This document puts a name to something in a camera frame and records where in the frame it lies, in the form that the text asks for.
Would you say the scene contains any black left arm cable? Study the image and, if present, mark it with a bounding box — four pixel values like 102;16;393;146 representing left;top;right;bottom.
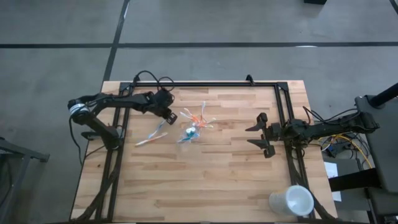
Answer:
132;70;175;93

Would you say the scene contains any clear acrylic organizer holder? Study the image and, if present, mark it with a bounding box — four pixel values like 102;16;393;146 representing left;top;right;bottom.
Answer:
176;121;205;144

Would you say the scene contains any blue electronics device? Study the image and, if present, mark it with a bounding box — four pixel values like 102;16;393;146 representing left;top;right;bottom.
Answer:
326;144;343;158

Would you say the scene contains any dark grey cart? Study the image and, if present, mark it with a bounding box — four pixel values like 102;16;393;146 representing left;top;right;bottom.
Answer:
329;93;398;224

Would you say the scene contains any white plastic cup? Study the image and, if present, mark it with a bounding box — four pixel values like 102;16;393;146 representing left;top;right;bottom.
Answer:
269;185;315;218

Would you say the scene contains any yellow cable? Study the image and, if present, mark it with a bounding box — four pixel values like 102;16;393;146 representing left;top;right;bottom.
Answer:
318;132;374;170

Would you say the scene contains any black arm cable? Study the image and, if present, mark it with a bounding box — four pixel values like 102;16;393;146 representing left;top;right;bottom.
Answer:
132;70;175;93
302;105;359;124

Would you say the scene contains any black aluminium table frame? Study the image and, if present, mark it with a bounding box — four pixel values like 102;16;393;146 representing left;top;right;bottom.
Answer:
73;74;336;222

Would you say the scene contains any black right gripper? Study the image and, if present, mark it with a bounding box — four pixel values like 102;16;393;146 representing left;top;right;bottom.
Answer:
244;112;284;159

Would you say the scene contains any black pole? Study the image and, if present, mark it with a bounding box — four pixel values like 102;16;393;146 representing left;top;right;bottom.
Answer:
369;82;398;109

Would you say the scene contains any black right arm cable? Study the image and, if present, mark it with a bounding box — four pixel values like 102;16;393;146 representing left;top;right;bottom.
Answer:
302;105;359;124

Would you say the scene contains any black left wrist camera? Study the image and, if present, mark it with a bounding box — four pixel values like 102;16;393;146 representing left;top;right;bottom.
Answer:
155;90;175;106

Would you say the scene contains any white paper sheet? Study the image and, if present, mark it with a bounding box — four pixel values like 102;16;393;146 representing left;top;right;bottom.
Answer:
324;161;342;202

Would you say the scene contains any grey metal stand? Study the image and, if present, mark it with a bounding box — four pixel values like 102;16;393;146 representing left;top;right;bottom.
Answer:
0;136;50;224

